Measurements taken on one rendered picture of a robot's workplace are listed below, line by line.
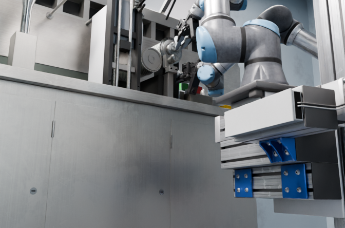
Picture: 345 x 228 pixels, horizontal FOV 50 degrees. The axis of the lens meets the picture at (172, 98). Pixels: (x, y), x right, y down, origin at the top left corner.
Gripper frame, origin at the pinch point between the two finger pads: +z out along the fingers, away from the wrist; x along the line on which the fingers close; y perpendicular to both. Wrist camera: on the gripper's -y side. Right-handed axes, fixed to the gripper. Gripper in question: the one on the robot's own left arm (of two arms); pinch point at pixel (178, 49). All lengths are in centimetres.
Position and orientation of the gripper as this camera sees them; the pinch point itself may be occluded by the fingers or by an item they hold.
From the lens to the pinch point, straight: 197.0
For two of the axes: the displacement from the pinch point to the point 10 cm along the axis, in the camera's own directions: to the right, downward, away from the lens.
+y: -3.8, -6.2, 6.8
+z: -4.7, 7.7, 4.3
